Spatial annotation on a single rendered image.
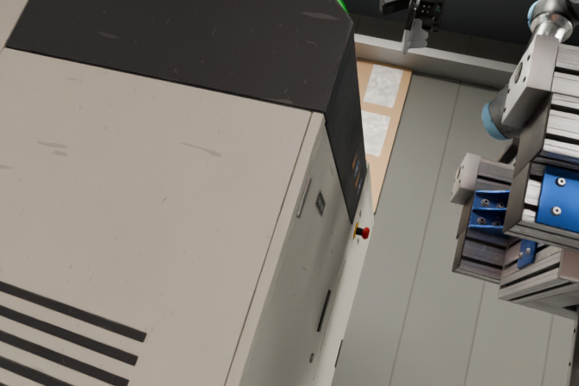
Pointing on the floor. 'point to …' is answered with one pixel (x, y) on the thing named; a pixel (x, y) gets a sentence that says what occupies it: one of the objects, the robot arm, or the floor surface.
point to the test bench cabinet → (140, 225)
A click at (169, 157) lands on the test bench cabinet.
